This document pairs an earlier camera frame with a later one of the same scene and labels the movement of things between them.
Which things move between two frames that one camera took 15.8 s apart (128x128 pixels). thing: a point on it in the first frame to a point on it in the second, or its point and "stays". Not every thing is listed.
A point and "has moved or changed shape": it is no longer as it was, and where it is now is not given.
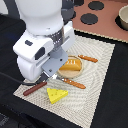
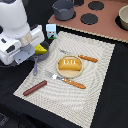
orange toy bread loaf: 71,64 stays
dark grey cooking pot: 68,11 stays
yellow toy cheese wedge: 56,94 has moved or changed shape
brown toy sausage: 34,88 stays
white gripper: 33,49 to 19,48
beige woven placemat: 74,90 stays
